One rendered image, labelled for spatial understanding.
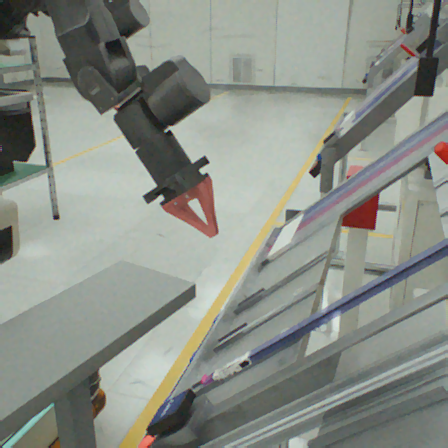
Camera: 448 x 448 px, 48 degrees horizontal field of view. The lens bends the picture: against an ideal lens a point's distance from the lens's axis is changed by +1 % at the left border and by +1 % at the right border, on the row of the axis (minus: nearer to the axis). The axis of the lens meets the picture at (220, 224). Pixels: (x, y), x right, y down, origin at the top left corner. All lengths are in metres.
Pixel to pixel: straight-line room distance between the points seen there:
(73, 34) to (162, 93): 0.12
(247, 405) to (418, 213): 1.50
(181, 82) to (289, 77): 8.81
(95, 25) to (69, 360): 0.60
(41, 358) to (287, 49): 8.66
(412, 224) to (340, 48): 7.44
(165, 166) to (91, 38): 0.17
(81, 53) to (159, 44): 9.48
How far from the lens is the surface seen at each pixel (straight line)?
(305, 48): 9.33
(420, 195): 1.94
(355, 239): 1.56
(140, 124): 0.66
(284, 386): 0.52
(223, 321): 0.83
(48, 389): 0.96
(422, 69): 0.66
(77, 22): 0.66
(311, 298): 0.67
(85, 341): 1.04
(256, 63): 9.52
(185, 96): 0.62
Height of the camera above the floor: 1.18
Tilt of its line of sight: 22 degrees down
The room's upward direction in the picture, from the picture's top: straight up
